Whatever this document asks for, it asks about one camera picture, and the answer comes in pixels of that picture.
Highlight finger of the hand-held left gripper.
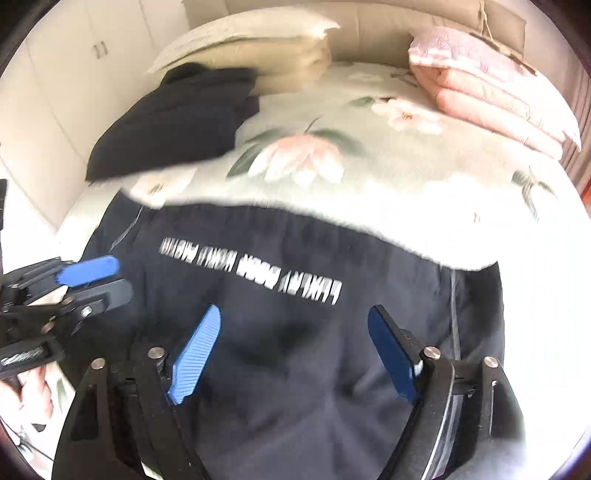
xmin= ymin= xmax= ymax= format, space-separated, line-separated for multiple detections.
xmin=0 ymin=255 xmax=120 ymax=302
xmin=28 ymin=278 xmax=134 ymax=344

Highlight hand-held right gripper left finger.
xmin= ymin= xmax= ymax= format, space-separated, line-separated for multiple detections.
xmin=53 ymin=305 xmax=221 ymax=480

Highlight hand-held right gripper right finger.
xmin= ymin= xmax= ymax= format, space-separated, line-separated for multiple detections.
xmin=367 ymin=305 xmax=527 ymax=480

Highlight black pants with white print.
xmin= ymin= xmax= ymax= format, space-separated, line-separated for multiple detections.
xmin=69 ymin=191 xmax=505 ymax=480

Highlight bed with floral bedspread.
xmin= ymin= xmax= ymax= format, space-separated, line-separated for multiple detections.
xmin=0 ymin=60 xmax=591 ymax=480

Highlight folded black garment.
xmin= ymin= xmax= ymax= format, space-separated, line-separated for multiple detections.
xmin=85 ymin=62 xmax=262 ymax=184

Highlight white patterned pillow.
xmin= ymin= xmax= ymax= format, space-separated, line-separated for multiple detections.
xmin=147 ymin=13 xmax=343 ymax=77

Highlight folded pink quilt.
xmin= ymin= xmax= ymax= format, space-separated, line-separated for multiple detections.
xmin=408 ymin=25 xmax=583 ymax=161

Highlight brown curtain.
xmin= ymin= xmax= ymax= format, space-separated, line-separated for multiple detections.
xmin=560 ymin=78 xmax=591 ymax=188

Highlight cream pillow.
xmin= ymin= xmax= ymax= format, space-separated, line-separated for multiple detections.
xmin=252 ymin=34 xmax=334 ymax=95

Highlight hanging headboard ornament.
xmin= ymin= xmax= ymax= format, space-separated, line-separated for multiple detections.
xmin=468 ymin=0 xmax=537 ymax=77

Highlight beige padded headboard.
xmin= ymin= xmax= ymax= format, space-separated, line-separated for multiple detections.
xmin=225 ymin=0 xmax=557 ymax=75

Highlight white wardrobe with handles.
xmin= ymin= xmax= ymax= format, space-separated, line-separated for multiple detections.
xmin=0 ymin=0 xmax=197 ymax=224

